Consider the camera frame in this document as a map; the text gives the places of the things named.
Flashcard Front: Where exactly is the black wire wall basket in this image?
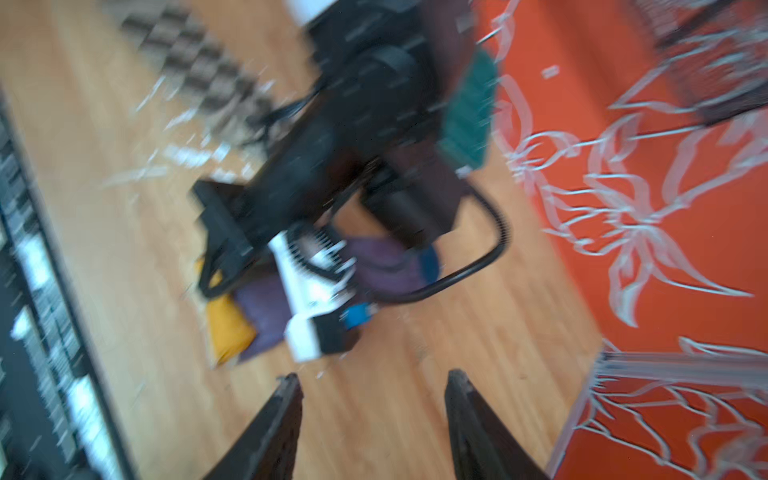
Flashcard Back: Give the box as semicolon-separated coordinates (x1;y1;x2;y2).
630;1;767;126

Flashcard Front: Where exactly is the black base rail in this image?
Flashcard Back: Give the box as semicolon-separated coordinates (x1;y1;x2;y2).
1;105;136;479

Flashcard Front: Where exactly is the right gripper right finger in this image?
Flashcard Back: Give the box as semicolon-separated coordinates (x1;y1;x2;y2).
444;369;547;479

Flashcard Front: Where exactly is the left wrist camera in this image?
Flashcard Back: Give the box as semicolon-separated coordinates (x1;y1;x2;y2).
269;225;371;363

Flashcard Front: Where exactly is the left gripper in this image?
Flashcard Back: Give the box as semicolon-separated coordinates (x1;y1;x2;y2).
191;107;384;299

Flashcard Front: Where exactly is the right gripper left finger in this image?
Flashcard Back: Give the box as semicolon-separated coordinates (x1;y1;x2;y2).
204;373;303;480

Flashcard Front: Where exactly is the brown argyle sock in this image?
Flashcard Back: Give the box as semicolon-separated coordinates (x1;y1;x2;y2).
101;1;274;145

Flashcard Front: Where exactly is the green divided tray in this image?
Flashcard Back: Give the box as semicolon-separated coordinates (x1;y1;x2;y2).
437;47;499;175

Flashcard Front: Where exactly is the purple sock with yellow cuff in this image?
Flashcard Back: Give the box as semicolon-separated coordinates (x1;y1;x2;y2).
204;236;440;367

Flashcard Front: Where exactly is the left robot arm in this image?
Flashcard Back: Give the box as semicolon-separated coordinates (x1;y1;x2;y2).
193;1;476;299

